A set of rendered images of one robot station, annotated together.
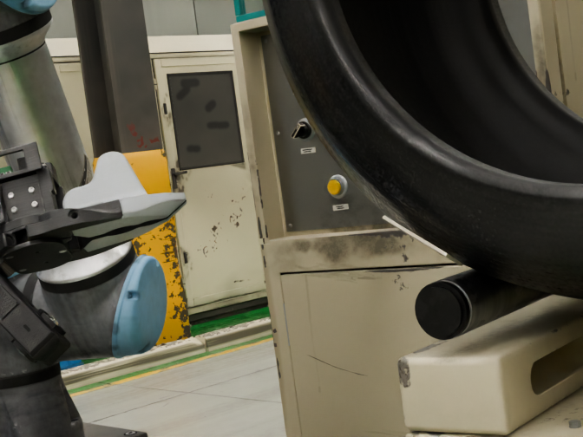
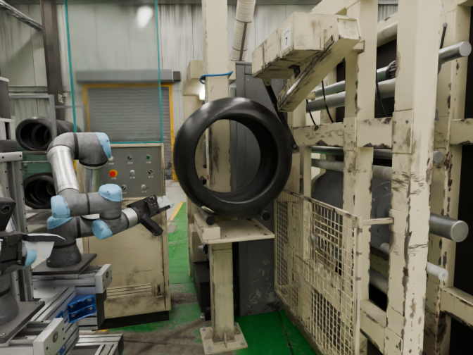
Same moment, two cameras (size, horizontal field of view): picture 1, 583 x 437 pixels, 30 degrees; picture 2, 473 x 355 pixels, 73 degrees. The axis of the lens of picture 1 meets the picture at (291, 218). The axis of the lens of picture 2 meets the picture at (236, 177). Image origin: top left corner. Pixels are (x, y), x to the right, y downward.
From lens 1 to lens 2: 1.04 m
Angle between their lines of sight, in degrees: 50
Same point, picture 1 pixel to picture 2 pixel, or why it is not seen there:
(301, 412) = (89, 246)
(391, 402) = (118, 240)
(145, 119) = not seen: outside the picture
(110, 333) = not seen: hidden behind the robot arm
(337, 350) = not seen: hidden behind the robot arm
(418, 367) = (205, 229)
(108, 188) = (165, 202)
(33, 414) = (76, 252)
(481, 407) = (216, 234)
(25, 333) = (159, 230)
